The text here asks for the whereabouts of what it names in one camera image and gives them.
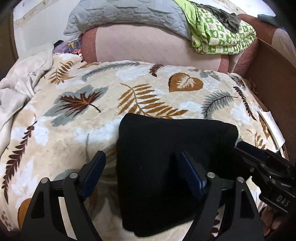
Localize black pants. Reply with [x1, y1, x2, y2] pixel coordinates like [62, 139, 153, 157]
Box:
[116, 113, 238, 237]

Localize person's right hand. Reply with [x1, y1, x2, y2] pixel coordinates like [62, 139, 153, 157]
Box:
[261, 205, 285, 236]

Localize beige leaf pattern blanket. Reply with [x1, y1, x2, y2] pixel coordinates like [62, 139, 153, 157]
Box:
[1, 54, 277, 240]

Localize beige crumpled sheet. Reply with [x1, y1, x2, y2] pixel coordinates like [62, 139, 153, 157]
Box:
[1, 45, 53, 154]

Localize green white patterned quilt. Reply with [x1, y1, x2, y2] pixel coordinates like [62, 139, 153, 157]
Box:
[175, 1, 256, 55]

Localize dark grey cloth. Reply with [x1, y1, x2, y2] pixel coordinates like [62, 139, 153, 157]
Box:
[198, 4, 241, 34]

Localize pink mattress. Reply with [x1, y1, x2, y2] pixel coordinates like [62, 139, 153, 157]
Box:
[81, 14, 296, 79]

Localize colourful printed packet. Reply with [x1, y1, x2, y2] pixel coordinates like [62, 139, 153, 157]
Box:
[68, 38, 82, 56]

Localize grey quilted blanket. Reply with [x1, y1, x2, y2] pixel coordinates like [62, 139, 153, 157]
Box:
[64, 0, 191, 40]

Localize brown wooden bed frame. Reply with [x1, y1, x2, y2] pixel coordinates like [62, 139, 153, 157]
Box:
[244, 40, 296, 162]

